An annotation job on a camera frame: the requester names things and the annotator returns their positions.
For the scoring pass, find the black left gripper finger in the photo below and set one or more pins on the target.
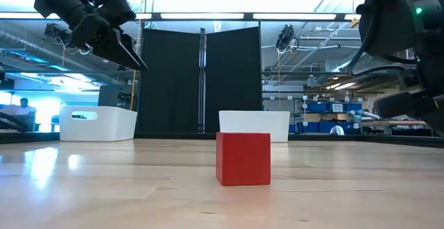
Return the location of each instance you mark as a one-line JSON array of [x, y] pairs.
[[133, 56], [109, 51]]

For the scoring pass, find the wooden workbench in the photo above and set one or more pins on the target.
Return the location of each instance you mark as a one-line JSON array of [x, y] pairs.
[[399, 122]]

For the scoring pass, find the person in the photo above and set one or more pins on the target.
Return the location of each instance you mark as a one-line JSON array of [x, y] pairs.
[[25, 110]]

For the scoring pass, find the black folding partition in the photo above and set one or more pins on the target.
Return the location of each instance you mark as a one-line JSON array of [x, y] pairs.
[[170, 83]]

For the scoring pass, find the silver background robot arm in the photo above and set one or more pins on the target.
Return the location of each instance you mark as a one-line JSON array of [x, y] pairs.
[[367, 115]]

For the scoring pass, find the red small block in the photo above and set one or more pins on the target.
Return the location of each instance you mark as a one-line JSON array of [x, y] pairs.
[[243, 159]]

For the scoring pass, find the blue storage bin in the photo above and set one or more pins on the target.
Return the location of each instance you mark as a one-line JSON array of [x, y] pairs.
[[322, 127], [337, 107], [354, 107], [317, 107]]

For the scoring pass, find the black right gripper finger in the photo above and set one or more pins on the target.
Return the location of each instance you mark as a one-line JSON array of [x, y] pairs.
[[399, 104], [437, 118]]

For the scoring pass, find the white plastic bin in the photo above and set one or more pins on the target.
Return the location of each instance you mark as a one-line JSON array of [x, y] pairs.
[[277, 125], [111, 125]]

